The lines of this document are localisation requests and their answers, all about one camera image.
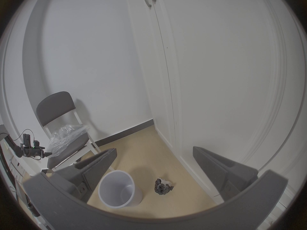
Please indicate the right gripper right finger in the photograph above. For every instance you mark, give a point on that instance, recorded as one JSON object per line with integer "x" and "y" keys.
{"x": 215, "y": 171}

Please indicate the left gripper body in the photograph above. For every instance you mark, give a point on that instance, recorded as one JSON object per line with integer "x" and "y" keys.
{"x": 36, "y": 152}

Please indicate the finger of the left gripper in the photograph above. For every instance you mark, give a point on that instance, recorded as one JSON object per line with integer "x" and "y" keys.
{"x": 47, "y": 154}

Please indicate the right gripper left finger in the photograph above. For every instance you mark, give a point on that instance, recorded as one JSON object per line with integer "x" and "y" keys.
{"x": 96, "y": 169}

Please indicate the clear plastic bag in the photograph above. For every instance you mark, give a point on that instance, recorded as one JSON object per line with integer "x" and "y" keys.
{"x": 64, "y": 138}

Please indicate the white paper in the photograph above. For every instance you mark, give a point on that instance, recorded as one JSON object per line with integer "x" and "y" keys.
{"x": 168, "y": 182}

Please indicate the black plastic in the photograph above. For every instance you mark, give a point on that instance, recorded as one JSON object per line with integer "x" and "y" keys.
{"x": 162, "y": 188}

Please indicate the white trash bin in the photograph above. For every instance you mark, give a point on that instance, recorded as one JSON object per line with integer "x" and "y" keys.
{"x": 112, "y": 183}

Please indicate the grey padded white chair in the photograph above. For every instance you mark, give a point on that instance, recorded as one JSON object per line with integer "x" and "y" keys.
{"x": 55, "y": 104}

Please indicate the white wardrobe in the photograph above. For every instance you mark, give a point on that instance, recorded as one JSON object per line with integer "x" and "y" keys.
{"x": 215, "y": 80}

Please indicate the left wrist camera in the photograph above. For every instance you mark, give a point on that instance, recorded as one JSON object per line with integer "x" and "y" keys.
{"x": 36, "y": 143}

